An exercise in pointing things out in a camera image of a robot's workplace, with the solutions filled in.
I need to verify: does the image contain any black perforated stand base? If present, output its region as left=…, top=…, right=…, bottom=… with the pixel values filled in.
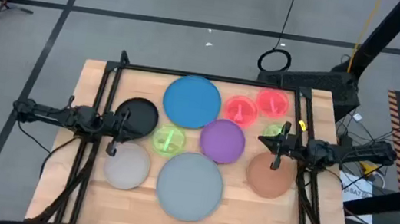
left=253, top=61, right=365, bottom=125

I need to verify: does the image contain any purple plastic plate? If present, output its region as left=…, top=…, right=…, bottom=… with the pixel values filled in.
left=196, top=115, right=249, bottom=168

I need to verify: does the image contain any large blue plastic plate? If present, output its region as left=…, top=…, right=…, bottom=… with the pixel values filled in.
left=159, top=71, right=225, bottom=133

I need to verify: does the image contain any red transparent small plate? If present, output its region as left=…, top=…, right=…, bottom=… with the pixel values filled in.
left=220, top=93, right=261, bottom=131
left=253, top=86, right=292, bottom=120

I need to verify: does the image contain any yellow cable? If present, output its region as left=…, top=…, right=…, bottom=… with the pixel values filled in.
left=346, top=0, right=383, bottom=77

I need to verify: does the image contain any black stand post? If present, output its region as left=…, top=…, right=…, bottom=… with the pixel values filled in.
left=346, top=0, right=400, bottom=84

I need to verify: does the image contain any yellow plug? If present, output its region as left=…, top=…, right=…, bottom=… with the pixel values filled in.
left=357, top=160, right=380, bottom=179

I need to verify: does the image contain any white paper sign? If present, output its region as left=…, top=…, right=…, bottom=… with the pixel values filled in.
left=333, top=171, right=380, bottom=224

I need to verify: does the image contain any brown plastic plate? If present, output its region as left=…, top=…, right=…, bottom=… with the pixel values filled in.
left=243, top=149, right=298, bottom=202

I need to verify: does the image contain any black beam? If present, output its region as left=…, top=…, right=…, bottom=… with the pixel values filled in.
left=341, top=177, right=400, bottom=223

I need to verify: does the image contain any black coiled cable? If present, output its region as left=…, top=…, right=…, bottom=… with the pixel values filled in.
left=256, top=0, right=301, bottom=76

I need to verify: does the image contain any green transparent small plate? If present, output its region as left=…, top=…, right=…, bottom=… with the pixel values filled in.
left=261, top=122, right=285, bottom=140
left=149, top=121, right=188, bottom=161

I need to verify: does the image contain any light grey plastic plate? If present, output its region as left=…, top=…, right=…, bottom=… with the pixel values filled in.
left=101, top=138, right=154, bottom=194

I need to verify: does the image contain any large grey plastic plate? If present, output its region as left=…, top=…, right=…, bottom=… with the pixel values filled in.
left=151, top=148, right=228, bottom=224

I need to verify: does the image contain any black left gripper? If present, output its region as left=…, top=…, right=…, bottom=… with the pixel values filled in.
left=99, top=105, right=144, bottom=161

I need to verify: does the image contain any black power cable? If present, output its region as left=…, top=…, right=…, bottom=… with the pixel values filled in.
left=10, top=120, right=81, bottom=183

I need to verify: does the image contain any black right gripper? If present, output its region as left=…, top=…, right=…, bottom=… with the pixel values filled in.
left=253, top=117, right=313, bottom=176

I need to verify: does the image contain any black tripod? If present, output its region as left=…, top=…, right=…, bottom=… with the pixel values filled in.
left=0, top=0, right=36, bottom=31

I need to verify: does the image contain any black plastic plate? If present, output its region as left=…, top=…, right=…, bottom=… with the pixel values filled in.
left=111, top=94, right=162, bottom=143

